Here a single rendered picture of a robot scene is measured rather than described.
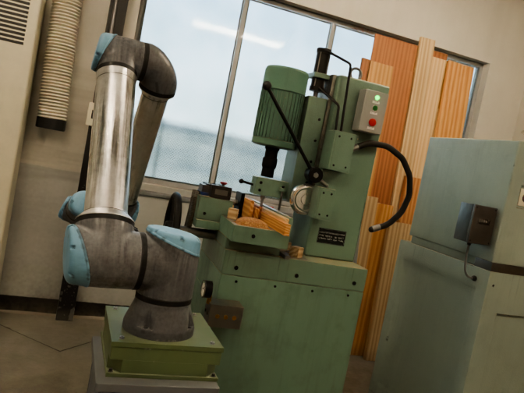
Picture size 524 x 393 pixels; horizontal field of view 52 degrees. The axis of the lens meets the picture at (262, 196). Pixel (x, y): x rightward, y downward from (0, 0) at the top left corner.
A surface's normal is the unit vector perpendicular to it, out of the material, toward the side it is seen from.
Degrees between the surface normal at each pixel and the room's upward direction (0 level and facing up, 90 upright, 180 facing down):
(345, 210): 90
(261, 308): 90
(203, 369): 90
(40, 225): 90
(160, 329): 70
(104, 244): 59
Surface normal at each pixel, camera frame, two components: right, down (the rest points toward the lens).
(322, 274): 0.27, 0.12
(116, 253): 0.45, -0.26
